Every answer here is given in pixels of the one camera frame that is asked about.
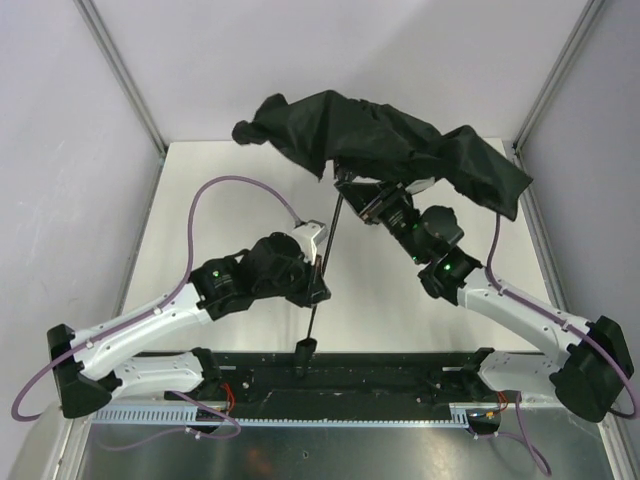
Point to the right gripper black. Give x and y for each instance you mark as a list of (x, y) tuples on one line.
[(372, 204)]

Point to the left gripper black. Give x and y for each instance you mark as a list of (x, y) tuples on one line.
[(310, 282)]

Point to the black folding umbrella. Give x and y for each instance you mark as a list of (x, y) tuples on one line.
[(369, 142)]

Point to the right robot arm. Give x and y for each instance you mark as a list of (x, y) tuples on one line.
[(583, 364)]

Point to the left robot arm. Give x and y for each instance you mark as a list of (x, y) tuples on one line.
[(99, 364)]

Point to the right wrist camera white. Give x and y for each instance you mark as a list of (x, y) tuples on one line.
[(420, 185)]

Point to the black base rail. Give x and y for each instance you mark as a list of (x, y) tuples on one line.
[(351, 387)]

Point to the right aluminium frame post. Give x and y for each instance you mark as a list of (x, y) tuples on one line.
[(569, 53)]

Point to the aluminium frame post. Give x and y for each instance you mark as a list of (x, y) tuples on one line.
[(569, 53), (121, 73)]

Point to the left aluminium frame post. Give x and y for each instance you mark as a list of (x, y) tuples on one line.
[(121, 73)]

